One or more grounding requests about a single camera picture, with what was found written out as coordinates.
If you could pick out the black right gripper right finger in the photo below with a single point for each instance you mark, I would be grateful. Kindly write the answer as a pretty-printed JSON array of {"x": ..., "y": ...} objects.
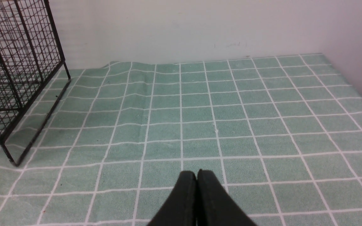
[{"x": 214, "y": 206}]

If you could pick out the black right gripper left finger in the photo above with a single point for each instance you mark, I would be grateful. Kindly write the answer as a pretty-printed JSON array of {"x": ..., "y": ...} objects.
[{"x": 179, "y": 207}]

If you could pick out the green checkered tablecloth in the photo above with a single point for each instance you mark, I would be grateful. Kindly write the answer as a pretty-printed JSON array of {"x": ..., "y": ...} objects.
[{"x": 282, "y": 134}]

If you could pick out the black wire mesh shelf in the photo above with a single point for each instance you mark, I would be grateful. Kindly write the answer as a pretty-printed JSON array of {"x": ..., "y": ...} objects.
[{"x": 31, "y": 55}]

